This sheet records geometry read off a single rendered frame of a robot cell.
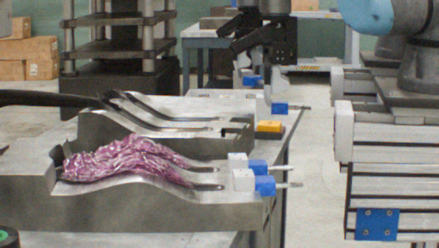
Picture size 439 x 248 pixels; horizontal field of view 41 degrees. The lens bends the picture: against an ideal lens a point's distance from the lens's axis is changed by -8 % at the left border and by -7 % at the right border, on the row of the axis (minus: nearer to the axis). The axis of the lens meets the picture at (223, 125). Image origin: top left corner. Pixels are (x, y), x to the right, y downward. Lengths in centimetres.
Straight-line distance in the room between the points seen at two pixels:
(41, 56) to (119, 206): 700
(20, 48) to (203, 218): 717
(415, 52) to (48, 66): 709
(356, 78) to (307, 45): 620
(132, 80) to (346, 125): 430
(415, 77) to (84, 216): 65
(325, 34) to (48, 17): 366
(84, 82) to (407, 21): 458
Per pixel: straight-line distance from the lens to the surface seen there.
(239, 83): 186
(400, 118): 115
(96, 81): 545
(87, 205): 109
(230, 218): 109
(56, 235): 110
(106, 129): 145
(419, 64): 115
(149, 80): 532
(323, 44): 784
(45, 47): 801
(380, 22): 105
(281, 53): 144
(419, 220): 126
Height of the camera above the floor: 123
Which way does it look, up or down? 14 degrees down
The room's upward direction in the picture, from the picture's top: straight up
